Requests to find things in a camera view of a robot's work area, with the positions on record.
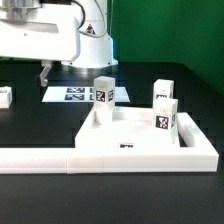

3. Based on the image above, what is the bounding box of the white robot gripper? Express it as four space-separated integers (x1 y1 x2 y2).
0 9 80 87

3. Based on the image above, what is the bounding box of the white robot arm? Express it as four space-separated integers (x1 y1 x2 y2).
0 0 117 86

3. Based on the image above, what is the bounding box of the white marker sheet with tags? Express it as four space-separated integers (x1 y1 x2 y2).
42 86 130 103

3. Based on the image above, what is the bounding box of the white L-shaped obstacle fence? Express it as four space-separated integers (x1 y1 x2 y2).
0 113 219 174

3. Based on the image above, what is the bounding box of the white camera cable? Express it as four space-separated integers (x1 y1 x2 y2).
71 0 108 38

